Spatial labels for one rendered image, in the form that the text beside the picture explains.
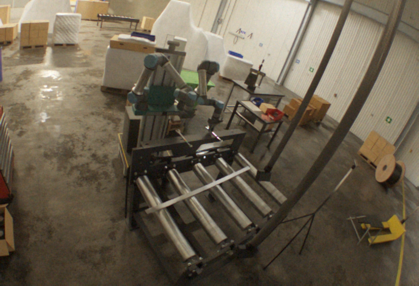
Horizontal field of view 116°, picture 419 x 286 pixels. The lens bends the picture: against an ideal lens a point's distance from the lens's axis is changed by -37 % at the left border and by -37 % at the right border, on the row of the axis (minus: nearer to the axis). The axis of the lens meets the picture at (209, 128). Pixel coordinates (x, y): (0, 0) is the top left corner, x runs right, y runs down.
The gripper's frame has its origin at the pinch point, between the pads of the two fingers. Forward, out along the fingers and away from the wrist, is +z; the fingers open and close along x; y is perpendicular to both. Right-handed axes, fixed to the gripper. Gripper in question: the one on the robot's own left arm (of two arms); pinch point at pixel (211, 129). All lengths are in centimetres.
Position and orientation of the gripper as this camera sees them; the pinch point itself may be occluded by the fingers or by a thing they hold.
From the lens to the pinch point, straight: 211.0
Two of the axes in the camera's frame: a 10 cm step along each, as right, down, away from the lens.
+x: -7.6, 0.9, -6.4
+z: -3.0, 8.2, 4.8
